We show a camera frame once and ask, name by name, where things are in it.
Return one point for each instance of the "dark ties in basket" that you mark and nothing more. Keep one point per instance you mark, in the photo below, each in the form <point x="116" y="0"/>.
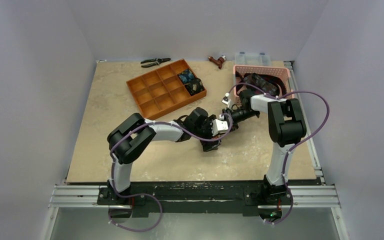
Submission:
<point x="269" y="84"/>

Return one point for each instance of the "brown handled tool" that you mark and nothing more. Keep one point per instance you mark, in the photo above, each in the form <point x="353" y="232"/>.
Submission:
<point x="219" y="62"/>

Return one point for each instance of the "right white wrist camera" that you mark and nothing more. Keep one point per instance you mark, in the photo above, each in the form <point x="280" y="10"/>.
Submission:
<point x="226" y="100"/>

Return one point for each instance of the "pink plastic basket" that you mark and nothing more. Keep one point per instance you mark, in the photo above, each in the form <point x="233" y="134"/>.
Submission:
<point x="282" y="73"/>

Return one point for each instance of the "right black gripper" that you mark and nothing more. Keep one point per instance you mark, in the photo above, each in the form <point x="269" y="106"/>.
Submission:
<point x="228" y="114"/>

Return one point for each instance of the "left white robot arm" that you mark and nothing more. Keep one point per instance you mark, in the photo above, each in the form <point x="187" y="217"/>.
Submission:
<point x="129" y="140"/>

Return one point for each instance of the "black rolled tie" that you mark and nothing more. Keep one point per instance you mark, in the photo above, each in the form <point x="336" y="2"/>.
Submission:
<point x="195" y="86"/>

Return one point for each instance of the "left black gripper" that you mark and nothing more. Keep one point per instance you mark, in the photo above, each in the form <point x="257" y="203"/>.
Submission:
<point x="207" y="145"/>

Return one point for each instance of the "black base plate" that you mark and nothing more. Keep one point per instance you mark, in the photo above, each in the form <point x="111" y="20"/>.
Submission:
<point x="197" y="197"/>

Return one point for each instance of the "black pliers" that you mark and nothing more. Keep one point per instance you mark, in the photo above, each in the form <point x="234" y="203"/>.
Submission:
<point x="148" y="63"/>

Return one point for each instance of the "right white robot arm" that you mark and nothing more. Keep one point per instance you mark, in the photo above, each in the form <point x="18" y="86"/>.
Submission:
<point x="286" y="128"/>

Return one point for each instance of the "blue rolled tie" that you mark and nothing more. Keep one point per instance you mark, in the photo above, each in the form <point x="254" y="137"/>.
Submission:
<point x="186" y="76"/>

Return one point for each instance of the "clear plastic organizer box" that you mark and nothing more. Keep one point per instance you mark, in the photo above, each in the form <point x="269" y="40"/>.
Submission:
<point x="252" y="59"/>

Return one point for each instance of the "aluminium frame rail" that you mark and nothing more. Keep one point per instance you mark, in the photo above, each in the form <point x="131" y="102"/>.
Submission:
<point x="304" y="194"/>

